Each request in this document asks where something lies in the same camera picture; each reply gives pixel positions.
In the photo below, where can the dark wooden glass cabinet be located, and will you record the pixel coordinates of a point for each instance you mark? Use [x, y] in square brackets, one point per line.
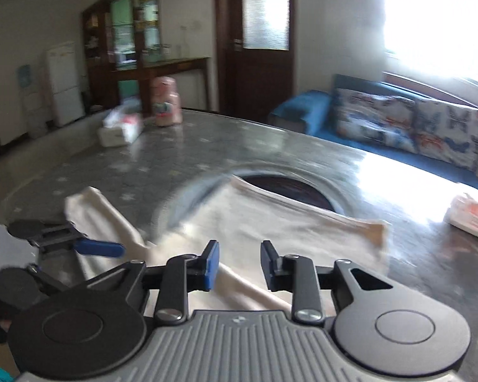
[99, 47]

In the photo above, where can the white orange tissue pack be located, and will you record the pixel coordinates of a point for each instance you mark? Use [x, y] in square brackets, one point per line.
[472, 215]

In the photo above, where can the pink plastic jar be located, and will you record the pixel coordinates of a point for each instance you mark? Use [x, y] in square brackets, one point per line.
[166, 101]

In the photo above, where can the white refrigerator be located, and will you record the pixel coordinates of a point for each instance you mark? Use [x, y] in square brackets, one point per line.
[65, 83]

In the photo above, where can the dark wooden door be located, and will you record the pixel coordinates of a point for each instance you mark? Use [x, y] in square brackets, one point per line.
[259, 71]

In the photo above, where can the beige garment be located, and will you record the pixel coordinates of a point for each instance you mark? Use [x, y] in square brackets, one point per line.
[286, 227]

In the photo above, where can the blue sofa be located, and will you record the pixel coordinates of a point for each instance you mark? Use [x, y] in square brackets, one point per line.
[302, 107]

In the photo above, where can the white water dispenser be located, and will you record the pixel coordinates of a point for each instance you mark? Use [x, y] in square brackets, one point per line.
[31, 99]

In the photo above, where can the dark wooden console table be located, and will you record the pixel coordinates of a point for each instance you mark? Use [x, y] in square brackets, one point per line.
[171, 67]

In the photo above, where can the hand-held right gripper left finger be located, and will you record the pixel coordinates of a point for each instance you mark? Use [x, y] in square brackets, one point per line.
[209, 267]

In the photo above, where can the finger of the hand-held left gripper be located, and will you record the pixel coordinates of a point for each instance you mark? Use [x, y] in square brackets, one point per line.
[47, 279]
[100, 248]

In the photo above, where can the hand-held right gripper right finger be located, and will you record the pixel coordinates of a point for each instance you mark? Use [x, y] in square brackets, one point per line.
[267, 267]

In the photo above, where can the bright window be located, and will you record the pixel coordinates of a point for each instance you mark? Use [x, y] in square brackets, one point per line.
[442, 20]

